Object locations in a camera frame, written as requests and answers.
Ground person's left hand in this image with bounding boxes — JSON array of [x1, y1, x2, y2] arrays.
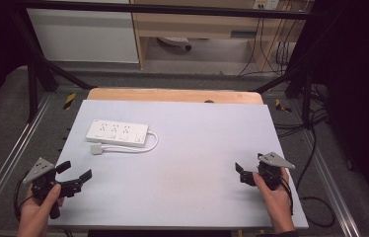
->
[[17, 183, 66, 233]]

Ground chair base with wheel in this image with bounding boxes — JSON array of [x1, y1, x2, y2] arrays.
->
[[156, 36, 193, 51]]

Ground black horizontal frame bar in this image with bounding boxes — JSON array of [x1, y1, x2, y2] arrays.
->
[[9, 0, 320, 21]]

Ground black floor cable bundle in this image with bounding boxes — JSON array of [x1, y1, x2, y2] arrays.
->
[[273, 83, 331, 139]]

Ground black hanging cables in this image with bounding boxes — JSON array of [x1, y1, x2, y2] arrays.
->
[[237, 16, 293, 78]]

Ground white power strip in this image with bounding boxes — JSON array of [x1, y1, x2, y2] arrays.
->
[[85, 118, 150, 148]]

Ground white power cable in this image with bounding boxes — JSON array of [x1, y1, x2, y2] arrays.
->
[[101, 129, 160, 154]]

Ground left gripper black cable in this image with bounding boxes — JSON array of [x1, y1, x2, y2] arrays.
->
[[12, 179, 37, 222]]

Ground aluminium floor rail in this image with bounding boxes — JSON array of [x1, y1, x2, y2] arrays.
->
[[299, 126, 362, 237], [0, 93, 54, 219]]

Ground wooden desk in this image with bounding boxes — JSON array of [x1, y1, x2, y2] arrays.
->
[[129, 0, 309, 72]]

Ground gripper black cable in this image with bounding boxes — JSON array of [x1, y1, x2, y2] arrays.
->
[[12, 179, 37, 222], [278, 176, 295, 217]]

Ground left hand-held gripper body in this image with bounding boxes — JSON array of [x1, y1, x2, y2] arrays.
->
[[22, 157, 84, 220]]

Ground white plug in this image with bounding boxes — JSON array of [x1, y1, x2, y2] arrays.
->
[[90, 142, 105, 156]]

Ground yellow black tape marker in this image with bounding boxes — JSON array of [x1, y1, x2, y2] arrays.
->
[[62, 92, 77, 112], [274, 98, 293, 114]]

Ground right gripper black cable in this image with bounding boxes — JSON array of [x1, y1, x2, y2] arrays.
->
[[278, 176, 295, 217]]

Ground white wall socket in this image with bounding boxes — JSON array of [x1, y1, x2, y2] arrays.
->
[[252, 0, 281, 11]]

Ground white cabinet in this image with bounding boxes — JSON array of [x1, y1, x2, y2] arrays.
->
[[26, 0, 140, 64]]

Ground black metal stand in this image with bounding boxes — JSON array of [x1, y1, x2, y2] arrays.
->
[[254, 13, 316, 125], [8, 6, 98, 124]]

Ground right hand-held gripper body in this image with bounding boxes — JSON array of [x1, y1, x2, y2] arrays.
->
[[239, 151, 296, 192]]

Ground person's right hand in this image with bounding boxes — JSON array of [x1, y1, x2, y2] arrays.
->
[[253, 167, 296, 229]]

